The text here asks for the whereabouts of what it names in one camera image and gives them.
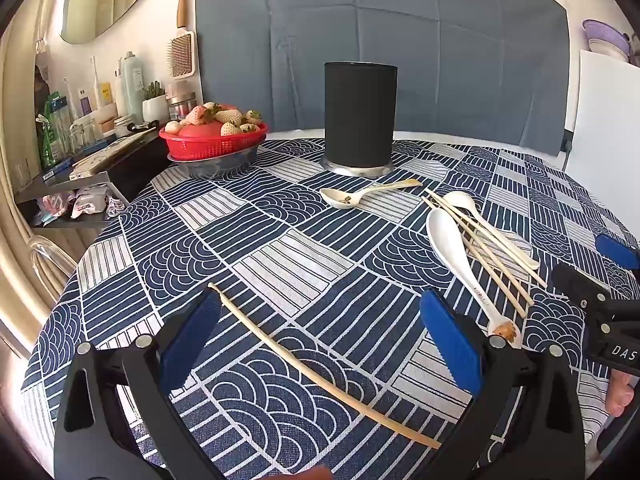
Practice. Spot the grey-blue backdrop cloth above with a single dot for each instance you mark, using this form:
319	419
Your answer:
350	20

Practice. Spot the metal bowl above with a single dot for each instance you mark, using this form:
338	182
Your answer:
215	167

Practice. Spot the steel pot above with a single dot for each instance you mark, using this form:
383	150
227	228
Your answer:
634	47

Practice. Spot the purple colander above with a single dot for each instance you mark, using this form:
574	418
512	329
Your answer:
605	32

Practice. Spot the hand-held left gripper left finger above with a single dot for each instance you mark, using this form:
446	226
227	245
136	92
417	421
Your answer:
190	345

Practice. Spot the black side shelf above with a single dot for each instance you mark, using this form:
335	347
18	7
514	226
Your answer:
135	165

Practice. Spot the person's right hand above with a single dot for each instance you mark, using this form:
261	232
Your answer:
622	392

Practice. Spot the white electric toothbrush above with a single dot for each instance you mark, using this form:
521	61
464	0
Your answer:
95	80

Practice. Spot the clear plastic chair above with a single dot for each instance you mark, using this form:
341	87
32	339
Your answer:
47	260

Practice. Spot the green packets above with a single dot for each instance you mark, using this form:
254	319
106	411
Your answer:
54	130

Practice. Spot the pale green spray bottle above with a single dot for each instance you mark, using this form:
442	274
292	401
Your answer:
133	87

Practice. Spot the black wall plug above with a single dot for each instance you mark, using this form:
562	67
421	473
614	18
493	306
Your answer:
567	141

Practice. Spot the snack packets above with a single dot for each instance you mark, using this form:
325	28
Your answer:
85	200

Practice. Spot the black cylindrical utensil holder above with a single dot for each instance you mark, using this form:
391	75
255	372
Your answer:
360	115

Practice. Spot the small white ceramic spoon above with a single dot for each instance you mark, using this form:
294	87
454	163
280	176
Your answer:
462	202

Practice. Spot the red apple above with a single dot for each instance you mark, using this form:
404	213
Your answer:
200	130

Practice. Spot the wooden paddle hairbrush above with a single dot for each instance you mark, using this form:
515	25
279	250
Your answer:
181	55

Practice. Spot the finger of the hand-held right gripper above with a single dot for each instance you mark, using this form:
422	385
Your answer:
580	285
617	252

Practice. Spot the white bowl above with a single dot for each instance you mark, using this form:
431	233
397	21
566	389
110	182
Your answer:
607	52

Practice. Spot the white board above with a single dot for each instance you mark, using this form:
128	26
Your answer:
605	110

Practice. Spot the blue white patterned tablecloth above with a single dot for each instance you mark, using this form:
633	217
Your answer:
280	260

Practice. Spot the cream printed ceramic spoon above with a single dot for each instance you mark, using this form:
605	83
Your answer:
340	196

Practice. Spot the pink-lid glass jar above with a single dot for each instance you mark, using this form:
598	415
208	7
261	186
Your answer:
181	102

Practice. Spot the pile of white strawberries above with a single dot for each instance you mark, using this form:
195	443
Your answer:
230	117

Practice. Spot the large white ceramic spoon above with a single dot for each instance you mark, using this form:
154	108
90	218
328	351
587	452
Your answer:
447	242

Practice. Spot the red plastic basket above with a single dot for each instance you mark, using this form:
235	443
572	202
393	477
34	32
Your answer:
210	147

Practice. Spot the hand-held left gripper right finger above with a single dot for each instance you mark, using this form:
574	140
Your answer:
450	345

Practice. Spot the potted succulent plant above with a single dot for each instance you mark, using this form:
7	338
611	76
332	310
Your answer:
154	105

